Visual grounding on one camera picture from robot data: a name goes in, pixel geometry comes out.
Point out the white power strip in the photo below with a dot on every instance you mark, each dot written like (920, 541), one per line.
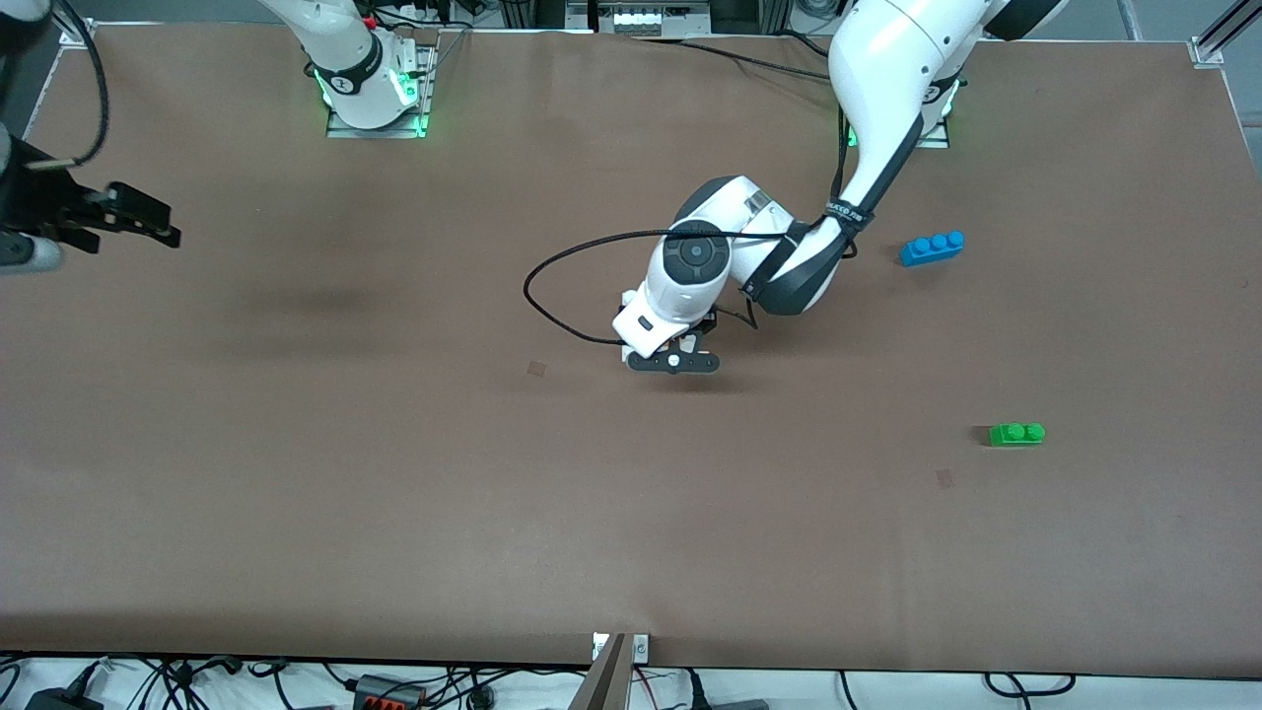
(651, 18)

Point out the black power brick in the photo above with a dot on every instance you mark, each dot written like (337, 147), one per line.
(61, 698)

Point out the blue toy block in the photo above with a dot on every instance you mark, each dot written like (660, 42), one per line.
(932, 248)

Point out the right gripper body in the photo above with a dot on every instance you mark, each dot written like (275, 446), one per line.
(33, 204)

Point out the green toy block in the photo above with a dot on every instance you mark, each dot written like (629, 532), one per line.
(1016, 435)

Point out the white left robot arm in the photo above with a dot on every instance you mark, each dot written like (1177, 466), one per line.
(887, 69)

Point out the black red power adapter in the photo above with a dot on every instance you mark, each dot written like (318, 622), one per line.
(389, 693)

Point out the metal table corner bracket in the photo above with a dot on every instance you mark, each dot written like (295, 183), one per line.
(1207, 52)
(79, 32)

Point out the metal table edge bracket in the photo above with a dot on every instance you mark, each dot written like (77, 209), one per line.
(641, 647)

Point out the black floor plug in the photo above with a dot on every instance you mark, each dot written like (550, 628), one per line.
(725, 702)

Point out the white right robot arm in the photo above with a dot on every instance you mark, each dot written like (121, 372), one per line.
(345, 59)

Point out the brown wooden beam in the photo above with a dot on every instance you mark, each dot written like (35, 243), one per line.
(603, 680)

